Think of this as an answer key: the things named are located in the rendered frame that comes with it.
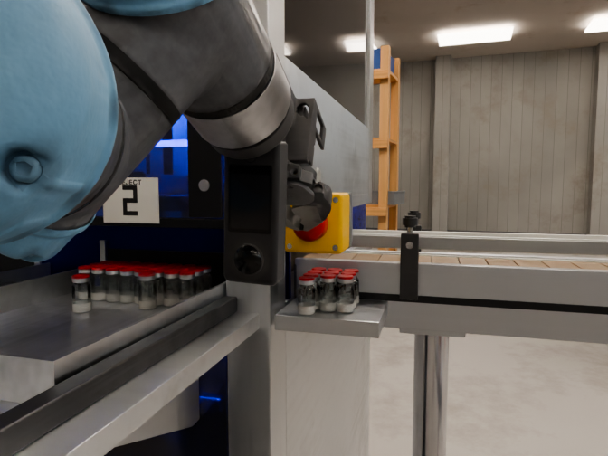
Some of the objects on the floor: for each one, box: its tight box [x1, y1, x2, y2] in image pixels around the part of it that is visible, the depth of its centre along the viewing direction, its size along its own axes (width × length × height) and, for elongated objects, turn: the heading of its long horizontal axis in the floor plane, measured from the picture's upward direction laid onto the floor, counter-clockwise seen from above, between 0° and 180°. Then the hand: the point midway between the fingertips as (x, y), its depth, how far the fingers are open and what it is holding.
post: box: [226, 0, 286, 456], centre depth 62 cm, size 6×6×210 cm
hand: (304, 228), depth 53 cm, fingers closed
